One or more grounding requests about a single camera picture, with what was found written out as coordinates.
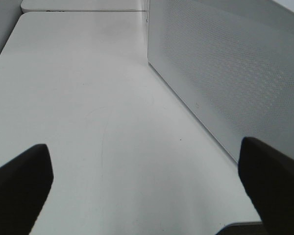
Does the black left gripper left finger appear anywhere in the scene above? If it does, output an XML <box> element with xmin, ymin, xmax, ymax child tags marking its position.
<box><xmin>0</xmin><ymin>144</ymin><xmax>54</xmax><ymax>235</ymax></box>

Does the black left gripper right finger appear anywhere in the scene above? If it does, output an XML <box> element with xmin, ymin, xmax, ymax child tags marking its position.
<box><xmin>238</xmin><ymin>137</ymin><xmax>294</xmax><ymax>235</ymax></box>

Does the white microwave door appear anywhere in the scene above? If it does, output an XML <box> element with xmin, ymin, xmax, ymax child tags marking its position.
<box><xmin>147</xmin><ymin>0</ymin><xmax>294</xmax><ymax>159</ymax></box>

